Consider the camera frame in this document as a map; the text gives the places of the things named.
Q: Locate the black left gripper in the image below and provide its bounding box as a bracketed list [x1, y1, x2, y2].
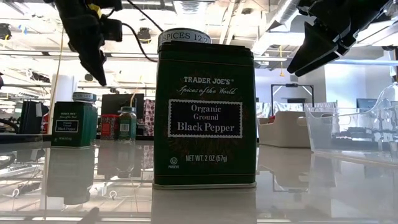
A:
[55, 0, 123, 87]

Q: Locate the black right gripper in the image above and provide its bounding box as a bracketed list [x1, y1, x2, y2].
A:
[287, 0, 389, 77]

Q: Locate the green black pepper tin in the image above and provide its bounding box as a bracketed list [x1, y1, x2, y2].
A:
[50, 101, 99, 148]
[152, 40, 258, 190]

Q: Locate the white round column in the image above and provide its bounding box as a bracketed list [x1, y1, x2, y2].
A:
[49, 73, 78, 135]

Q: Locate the black computer monitor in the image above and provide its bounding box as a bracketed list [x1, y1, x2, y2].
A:
[101, 93, 146, 116]

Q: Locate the yellow tape tag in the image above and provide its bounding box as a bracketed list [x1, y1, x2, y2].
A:
[88, 2, 103, 19]

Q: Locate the floral patterned cloth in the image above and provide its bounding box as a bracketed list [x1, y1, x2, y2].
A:
[143, 98, 155, 137]

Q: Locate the clear plastic bin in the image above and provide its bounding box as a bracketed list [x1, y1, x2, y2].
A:
[303, 81, 398, 162]

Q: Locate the black computer tower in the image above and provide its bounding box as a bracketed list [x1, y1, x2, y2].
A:
[19, 100, 50, 135]

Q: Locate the white plastic bin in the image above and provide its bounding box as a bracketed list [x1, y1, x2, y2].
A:
[257, 111, 312, 149]

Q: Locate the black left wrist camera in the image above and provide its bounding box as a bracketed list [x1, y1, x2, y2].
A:
[101, 18, 124, 43]

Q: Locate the short yellow hanging cord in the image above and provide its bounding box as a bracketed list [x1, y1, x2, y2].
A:
[279, 45, 285, 78]

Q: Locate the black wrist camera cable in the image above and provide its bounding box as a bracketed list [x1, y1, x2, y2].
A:
[121, 22, 160, 62]

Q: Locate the black ceiling lamp yellow ring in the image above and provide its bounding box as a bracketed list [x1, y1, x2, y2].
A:
[136, 27, 152, 44]

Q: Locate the dark wall screen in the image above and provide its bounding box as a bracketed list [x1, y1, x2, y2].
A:
[356, 98, 379, 110]

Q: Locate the black aluminium table frame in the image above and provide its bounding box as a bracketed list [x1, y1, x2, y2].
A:
[0, 133, 155, 144]

